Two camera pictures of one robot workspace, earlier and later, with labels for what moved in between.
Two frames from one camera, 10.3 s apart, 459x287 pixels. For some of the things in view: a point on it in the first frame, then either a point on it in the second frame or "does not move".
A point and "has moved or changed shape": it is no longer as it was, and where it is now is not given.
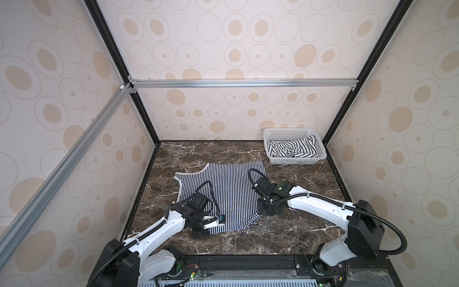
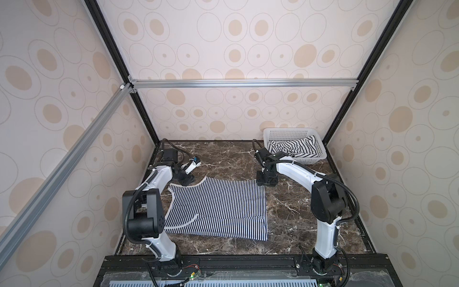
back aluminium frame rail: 342,82 does not move
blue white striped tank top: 228,187 has moved or changed shape
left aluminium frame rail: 14,229 does not move
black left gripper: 200,234 to 187,180
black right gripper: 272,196 to 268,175
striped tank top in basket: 305,147 does not move
